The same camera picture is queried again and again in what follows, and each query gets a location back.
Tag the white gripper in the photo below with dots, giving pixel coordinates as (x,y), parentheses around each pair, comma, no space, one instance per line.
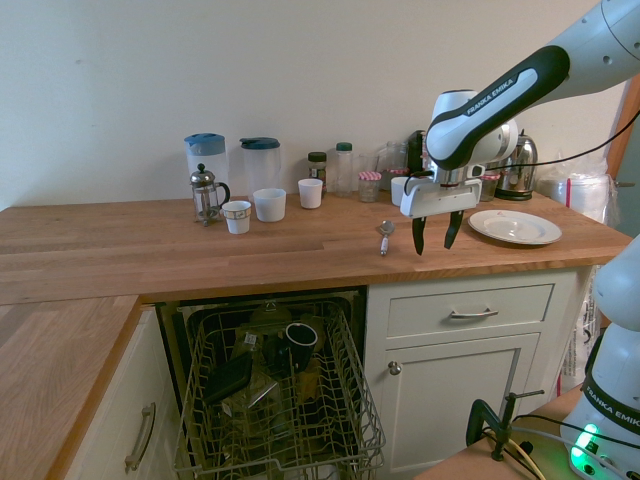
(442,200)

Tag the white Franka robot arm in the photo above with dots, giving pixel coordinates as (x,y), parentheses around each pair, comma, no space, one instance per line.
(500,97)

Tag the plain white cup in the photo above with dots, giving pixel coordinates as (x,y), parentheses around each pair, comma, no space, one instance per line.
(310,194)
(397,190)

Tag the jar with red checkered lid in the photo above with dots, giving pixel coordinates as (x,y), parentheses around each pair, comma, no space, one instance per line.
(369,186)
(489,187)

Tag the white dinner plate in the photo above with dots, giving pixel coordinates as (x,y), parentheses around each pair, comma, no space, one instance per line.
(515,227)

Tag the white drawer front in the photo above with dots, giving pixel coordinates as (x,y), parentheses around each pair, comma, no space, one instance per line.
(465,310)

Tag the black appliance behind gripper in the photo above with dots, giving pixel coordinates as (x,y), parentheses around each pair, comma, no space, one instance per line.
(416,150)

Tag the empty glass jar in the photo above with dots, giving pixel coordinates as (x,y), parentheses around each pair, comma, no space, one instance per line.
(396,156)

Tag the clear drinking glass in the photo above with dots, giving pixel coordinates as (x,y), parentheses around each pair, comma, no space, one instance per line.
(368,162)

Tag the stainless steel kettle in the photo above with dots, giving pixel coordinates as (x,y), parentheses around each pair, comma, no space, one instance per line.
(520,170)

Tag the clear bottle with green lid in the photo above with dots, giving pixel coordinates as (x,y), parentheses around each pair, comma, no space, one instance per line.
(343,170)

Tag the coffee jar with dark lid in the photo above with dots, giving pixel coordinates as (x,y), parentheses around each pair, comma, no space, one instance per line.
(317,167)

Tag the round metal door knob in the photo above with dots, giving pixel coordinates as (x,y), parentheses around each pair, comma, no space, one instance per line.
(395,368)

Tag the clear plastic bag of cups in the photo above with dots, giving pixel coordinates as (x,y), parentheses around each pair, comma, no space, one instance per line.
(580,192)

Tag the white cabinet door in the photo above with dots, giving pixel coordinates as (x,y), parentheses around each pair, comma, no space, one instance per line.
(450,400)

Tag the wide white cup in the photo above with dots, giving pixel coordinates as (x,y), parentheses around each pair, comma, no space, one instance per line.
(269,205)

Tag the black mug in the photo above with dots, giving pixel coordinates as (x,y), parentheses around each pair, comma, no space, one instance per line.
(300,345)

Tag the clear pitcher with teal lid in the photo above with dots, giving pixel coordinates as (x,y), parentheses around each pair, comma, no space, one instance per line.
(261,165)

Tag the black screw clamp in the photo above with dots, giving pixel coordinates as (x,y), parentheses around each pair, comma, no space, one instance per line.
(480,415)

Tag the small patterned white cup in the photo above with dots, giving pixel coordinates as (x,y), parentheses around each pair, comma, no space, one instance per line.
(236,217)

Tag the clear plastic packaging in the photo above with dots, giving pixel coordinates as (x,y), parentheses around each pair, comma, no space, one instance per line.
(260,385)

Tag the glass French press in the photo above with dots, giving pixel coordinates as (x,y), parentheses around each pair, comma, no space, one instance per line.
(205,195)

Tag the clear pitcher with blue lid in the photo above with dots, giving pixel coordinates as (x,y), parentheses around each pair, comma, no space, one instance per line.
(207,160)

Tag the black rectangular container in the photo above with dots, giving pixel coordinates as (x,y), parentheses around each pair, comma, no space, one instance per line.
(229,380)

